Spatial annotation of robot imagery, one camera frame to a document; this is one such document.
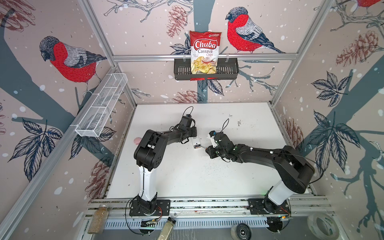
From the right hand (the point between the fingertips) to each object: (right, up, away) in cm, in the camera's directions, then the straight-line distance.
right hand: (205, 152), depth 89 cm
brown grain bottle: (-51, -25, -22) cm, 61 cm away
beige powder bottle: (-19, -29, -24) cm, 42 cm away
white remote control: (-6, +5, +8) cm, 11 cm away
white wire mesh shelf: (-56, +20, -18) cm, 62 cm away
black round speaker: (+13, -24, -30) cm, 41 cm away
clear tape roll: (+55, -30, -19) cm, 66 cm away
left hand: (-6, +12, +11) cm, 18 cm away
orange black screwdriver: (0, +3, -1) cm, 3 cm away
